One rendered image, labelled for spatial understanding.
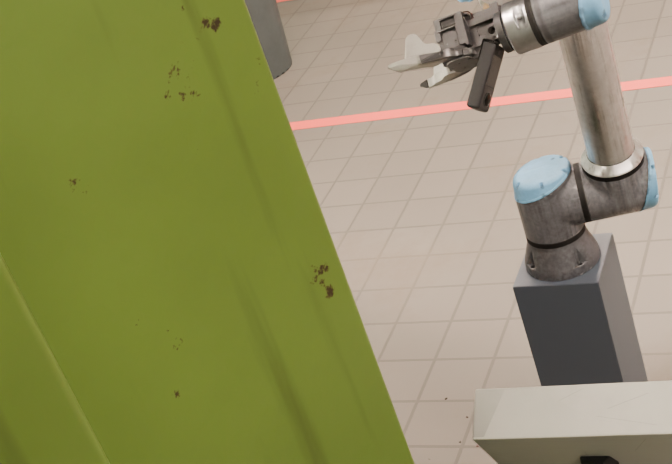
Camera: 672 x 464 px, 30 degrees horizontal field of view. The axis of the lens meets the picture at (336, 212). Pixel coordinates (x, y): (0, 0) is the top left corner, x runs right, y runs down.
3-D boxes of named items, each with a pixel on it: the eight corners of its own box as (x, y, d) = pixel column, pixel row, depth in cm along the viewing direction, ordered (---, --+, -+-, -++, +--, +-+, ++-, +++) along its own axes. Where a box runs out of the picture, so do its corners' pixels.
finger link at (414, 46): (381, 42, 213) (433, 34, 215) (389, 74, 211) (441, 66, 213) (385, 34, 210) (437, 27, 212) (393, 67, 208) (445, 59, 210)
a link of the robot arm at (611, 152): (587, 193, 319) (523, -55, 271) (656, 178, 315) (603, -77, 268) (595, 234, 307) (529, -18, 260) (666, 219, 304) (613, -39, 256)
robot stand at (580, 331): (577, 409, 360) (530, 237, 332) (654, 408, 351) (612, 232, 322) (563, 462, 343) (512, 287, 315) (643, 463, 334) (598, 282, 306)
